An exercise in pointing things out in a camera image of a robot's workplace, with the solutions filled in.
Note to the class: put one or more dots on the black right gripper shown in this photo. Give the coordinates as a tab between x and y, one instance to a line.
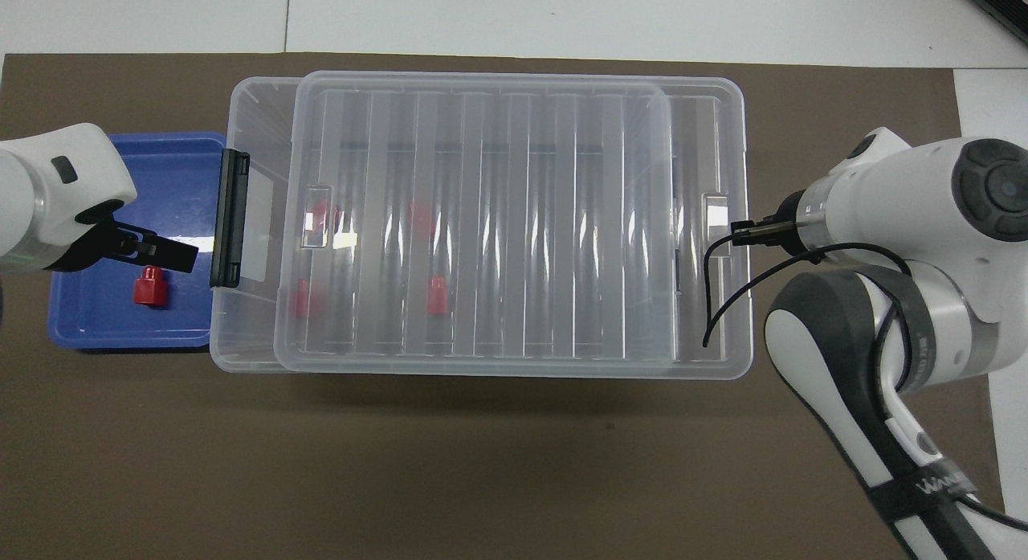
793	222

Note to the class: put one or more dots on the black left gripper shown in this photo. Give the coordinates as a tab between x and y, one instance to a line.
92	243

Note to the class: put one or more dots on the red plastic block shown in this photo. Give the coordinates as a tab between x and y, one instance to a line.
325	216
436	296
150	288
422	216
301	300

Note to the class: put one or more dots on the clear plastic ribbed lid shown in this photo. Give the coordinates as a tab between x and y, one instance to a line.
522	222

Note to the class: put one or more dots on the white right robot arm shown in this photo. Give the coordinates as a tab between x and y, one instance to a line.
883	222

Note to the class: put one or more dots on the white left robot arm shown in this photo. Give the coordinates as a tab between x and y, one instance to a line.
48	190

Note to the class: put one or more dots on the black box latch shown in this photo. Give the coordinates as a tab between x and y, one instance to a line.
229	222

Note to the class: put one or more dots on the blue plastic tray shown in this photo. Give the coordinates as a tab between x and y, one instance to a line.
104	319

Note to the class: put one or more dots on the clear plastic storage box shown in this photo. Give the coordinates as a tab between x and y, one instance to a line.
257	118

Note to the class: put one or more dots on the black ridged device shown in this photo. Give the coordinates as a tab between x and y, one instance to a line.
1004	10

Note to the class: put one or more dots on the brown table mat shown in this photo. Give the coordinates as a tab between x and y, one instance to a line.
482	480

